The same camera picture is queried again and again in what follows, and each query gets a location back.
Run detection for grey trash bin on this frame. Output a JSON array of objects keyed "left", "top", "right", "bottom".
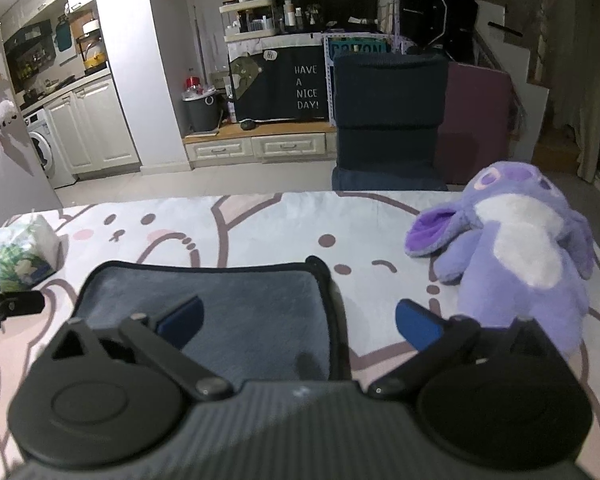
[{"left": 181, "top": 91, "right": 222, "bottom": 134}]

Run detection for beige curtain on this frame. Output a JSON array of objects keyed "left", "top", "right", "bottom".
[{"left": 544, "top": 0, "right": 600, "bottom": 183}]

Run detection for tissue pack with green print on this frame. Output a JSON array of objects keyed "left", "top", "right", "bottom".
[{"left": 0, "top": 213, "right": 62, "bottom": 292}]

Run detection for purple board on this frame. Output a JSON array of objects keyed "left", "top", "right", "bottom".
[{"left": 436, "top": 61, "right": 514, "bottom": 186}]

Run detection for purple plush toy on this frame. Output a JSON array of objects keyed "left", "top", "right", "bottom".
[{"left": 404, "top": 160, "right": 597, "bottom": 357}]

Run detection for hanging dark clothes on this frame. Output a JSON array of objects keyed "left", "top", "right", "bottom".
[{"left": 399, "top": 0, "right": 479, "bottom": 62}]

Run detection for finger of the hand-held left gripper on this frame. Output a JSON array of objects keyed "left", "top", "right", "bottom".
[{"left": 0, "top": 282, "right": 46, "bottom": 331}]

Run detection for blue sign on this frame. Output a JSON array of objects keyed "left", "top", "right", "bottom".
[{"left": 329, "top": 39, "right": 387, "bottom": 57}]

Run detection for yellow kettle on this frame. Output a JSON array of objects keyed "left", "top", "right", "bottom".
[{"left": 82, "top": 40, "right": 107, "bottom": 70}]

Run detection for white staircase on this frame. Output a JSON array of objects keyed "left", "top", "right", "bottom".
[{"left": 474, "top": 0, "right": 552, "bottom": 162}]

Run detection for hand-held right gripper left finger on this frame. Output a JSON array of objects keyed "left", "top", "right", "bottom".
[{"left": 51, "top": 296, "right": 234, "bottom": 402}]

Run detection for black cloth with white lettering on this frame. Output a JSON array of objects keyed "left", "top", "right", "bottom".
[{"left": 228, "top": 45, "right": 332, "bottom": 124}]

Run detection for small white plush toy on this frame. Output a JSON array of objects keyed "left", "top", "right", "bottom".
[{"left": 0, "top": 99, "right": 22, "bottom": 127}]

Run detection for white kitchen cabinet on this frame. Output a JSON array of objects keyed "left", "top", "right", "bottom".
[{"left": 44, "top": 74, "right": 143, "bottom": 177}]

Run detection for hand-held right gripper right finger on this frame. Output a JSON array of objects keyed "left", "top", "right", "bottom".
[{"left": 367, "top": 298, "right": 566, "bottom": 401}]

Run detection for grey towel with black edge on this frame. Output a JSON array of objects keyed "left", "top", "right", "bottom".
[{"left": 77, "top": 256, "right": 354, "bottom": 387}]

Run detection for white low drawer cabinet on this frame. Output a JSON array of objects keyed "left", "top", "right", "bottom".
[{"left": 182, "top": 121, "right": 339, "bottom": 164}]

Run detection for white shelf rack with bottles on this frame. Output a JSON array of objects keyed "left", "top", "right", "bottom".
[{"left": 219, "top": 0, "right": 277, "bottom": 43}]

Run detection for dark blue chair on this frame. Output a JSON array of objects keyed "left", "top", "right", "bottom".
[{"left": 331, "top": 53, "right": 450, "bottom": 192}]

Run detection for white washing machine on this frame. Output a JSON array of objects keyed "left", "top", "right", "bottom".
[{"left": 23, "top": 107, "right": 77, "bottom": 190}]

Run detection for printed pink and white bedsheet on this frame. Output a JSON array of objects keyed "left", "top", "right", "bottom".
[{"left": 0, "top": 190, "right": 600, "bottom": 480}]

